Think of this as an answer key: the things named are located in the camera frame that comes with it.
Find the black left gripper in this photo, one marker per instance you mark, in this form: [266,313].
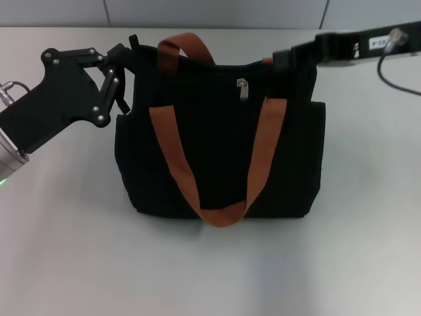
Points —
[52,102]

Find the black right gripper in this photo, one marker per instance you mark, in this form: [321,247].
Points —
[345,46]

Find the silver metal zipper pull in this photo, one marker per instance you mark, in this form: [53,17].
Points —
[244,90]

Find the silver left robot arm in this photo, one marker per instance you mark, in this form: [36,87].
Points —
[6,161]

